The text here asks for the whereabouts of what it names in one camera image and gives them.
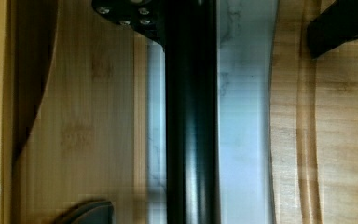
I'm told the bamboo wooden drawer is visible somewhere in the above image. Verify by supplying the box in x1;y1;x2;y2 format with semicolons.
0;0;147;224

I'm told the bamboo cutting board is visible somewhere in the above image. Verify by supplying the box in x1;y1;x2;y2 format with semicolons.
270;0;358;224

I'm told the dark grey handle bracket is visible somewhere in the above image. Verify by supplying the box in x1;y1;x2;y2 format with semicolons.
53;201;114;224

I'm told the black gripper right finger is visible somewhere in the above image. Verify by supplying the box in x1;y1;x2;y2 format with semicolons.
307;0;358;59

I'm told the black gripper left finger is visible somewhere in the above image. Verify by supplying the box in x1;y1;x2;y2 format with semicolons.
91;0;166;47

